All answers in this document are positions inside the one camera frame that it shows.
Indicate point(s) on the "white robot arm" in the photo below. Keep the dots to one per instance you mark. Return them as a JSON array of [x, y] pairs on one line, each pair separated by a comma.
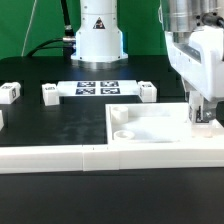
[[99, 42]]

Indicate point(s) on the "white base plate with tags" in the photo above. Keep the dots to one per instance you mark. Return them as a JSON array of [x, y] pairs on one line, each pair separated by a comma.
[[97, 88]]

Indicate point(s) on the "white square tabletop part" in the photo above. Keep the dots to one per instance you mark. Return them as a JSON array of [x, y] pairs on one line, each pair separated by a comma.
[[155, 123]]

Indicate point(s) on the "white part at left edge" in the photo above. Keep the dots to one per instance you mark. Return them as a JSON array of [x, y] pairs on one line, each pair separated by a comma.
[[1, 120]]

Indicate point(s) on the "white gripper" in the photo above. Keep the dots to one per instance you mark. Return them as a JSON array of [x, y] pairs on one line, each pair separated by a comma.
[[200, 62]]

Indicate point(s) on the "white L-shaped obstacle fence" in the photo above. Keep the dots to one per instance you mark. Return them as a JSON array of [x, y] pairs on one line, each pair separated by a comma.
[[111, 157]]

